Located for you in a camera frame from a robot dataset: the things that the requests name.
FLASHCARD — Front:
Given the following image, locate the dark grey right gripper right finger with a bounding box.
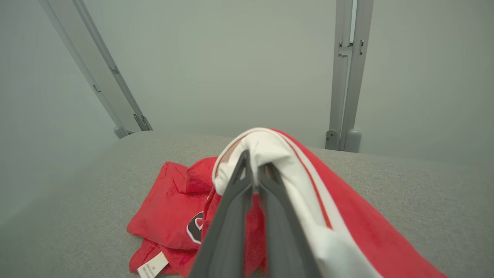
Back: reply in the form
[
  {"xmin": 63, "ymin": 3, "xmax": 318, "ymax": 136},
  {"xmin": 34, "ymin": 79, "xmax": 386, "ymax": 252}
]
[{"xmin": 257, "ymin": 163, "xmax": 321, "ymax": 278}]

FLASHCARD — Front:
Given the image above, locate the grey fabric sofa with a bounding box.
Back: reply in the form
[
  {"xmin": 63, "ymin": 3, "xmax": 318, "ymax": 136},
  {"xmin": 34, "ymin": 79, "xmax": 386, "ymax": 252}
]
[{"xmin": 0, "ymin": 131, "xmax": 494, "ymax": 278}]

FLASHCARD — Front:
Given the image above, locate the red and white garment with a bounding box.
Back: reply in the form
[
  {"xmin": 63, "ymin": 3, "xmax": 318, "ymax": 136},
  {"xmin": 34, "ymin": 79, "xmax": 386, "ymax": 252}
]
[{"xmin": 127, "ymin": 127, "xmax": 448, "ymax": 278}]

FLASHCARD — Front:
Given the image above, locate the aluminium partition post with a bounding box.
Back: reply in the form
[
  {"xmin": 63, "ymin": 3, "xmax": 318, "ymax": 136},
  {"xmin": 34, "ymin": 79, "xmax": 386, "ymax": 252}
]
[
  {"xmin": 325, "ymin": 0, "xmax": 374, "ymax": 153},
  {"xmin": 38, "ymin": 0, "xmax": 153, "ymax": 139}
]

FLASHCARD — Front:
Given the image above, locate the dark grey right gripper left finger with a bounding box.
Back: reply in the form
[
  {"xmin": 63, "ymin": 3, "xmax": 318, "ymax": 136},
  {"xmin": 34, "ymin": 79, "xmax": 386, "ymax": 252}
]
[{"xmin": 188, "ymin": 151, "xmax": 254, "ymax": 278}]

